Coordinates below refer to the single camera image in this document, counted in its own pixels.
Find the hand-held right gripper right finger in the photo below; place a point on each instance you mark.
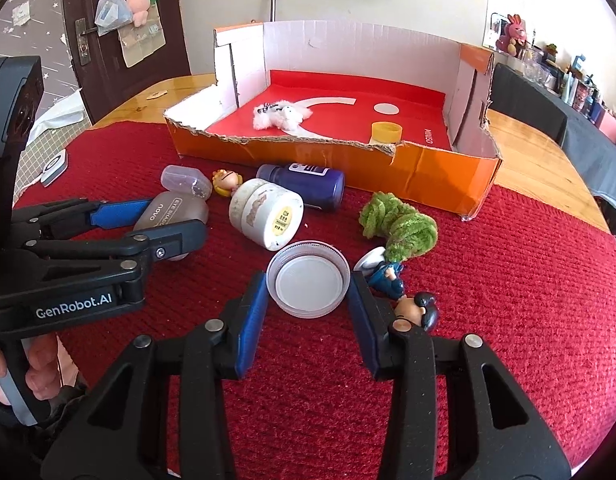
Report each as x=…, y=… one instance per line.
x=365, y=325

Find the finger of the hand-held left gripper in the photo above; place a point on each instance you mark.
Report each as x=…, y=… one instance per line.
x=117, y=212
x=177, y=237

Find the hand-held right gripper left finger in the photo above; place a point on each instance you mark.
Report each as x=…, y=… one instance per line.
x=253, y=325

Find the grey-brown eyeshadow case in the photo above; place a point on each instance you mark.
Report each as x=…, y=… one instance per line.
x=172, y=210

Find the blue uniformed figurine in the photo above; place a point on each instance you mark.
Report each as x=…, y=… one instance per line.
x=388, y=280

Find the small clear plastic case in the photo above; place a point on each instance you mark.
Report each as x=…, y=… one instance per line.
x=182, y=180

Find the clear round lid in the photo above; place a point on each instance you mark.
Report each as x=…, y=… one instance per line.
x=308, y=285

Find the white round jar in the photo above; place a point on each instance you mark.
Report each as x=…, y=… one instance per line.
x=260, y=210

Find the green yarn plush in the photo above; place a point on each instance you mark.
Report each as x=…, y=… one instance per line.
x=403, y=230

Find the orange cardboard box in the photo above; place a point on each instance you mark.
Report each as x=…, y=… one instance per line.
x=438, y=175

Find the person's left hand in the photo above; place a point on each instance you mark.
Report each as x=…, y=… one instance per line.
x=42, y=365

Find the yellow-haired small figurine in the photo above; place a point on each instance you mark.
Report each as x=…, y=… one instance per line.
x=226, y=180

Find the small white device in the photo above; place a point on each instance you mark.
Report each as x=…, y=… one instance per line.
x=55, y=166

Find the grid cutting mat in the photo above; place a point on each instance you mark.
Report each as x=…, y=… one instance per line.
x=37, y=145

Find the white plastic sheet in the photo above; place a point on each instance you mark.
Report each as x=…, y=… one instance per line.
x=57, y=110

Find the small wooden tag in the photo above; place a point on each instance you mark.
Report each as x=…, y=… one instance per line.
x=156, y=95

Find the red knitted mat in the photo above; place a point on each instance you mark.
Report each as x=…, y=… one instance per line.
x=488, y=285

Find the dark blue bottle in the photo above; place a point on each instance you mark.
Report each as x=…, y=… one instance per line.
x=308, y=182

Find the beige paper pouch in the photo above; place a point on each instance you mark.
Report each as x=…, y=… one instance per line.
x=145, y=42

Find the dark brown door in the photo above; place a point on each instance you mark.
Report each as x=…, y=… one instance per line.
x=172, y=45

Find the yellow plastic cap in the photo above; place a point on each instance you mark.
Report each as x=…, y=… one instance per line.
x=386, y=132

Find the clear plastic bag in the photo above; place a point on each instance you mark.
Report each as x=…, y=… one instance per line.
x=110, y=12

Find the pink plush toy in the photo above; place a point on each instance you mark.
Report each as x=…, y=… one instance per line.
x=137, y=7

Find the dark table cloth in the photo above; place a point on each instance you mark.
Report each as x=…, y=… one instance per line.
x=563, y=125

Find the row of shelf knickknacks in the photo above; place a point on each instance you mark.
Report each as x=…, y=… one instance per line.
x=583, y=90

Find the pink rabbit toy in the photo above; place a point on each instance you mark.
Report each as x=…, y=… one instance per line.
x=513, y=35

